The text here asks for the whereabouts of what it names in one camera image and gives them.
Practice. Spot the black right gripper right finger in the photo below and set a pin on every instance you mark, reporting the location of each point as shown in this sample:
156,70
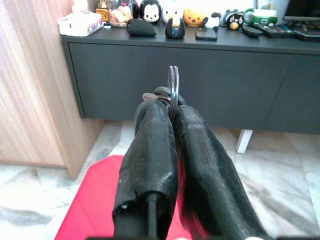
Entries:
202,175

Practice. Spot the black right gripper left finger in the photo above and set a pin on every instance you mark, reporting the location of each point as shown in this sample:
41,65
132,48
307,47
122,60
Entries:
150,155

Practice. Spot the red plastic stool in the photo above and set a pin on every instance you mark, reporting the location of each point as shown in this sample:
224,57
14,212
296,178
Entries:
95,200

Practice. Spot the dark grey media console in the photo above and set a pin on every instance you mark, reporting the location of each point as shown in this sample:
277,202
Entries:
225,87

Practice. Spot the black phone holder figure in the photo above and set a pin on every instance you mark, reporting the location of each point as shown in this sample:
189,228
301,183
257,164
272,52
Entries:
174,32

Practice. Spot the black fabric pouch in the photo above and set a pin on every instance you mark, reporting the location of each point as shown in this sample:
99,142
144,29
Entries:
141,27

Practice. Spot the light wooden cabinet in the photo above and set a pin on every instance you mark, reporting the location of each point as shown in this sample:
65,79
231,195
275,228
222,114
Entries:
32,95

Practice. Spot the flat black wallet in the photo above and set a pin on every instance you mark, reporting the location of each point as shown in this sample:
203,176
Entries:
206,35

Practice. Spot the beige plush figure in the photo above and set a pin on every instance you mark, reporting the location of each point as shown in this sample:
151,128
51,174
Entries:
121,16

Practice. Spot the black white Mickey plush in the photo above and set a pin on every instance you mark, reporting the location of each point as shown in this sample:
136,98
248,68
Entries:
150,12

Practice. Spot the white duck plush toy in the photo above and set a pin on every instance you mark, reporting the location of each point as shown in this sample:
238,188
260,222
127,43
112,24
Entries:
170,12

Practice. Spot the yellow bear plush toy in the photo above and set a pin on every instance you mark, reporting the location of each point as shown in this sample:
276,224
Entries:
193,17

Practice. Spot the black white sheep plush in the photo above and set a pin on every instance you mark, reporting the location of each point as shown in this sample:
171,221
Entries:
212,22

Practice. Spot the black Minnie plush toy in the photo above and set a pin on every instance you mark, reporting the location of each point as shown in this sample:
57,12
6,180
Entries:
135,8

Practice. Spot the white floral tissue box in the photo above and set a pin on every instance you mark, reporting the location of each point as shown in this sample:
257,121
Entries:
80,23

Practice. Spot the amber glass bottle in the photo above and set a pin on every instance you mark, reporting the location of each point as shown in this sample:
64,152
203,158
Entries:
102,13

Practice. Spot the small black remote control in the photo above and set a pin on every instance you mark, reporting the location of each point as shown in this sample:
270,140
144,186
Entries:
251,31

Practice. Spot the black bird plush toy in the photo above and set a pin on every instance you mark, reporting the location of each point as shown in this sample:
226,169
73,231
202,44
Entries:
234,20

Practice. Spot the long black remote control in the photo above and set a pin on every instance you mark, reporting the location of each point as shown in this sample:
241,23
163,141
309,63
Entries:
270,30

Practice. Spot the green white tub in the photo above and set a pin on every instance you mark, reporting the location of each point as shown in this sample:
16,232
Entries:
262,15

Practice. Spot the black monitor stand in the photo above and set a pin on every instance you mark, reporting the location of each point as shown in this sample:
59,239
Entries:
302,10

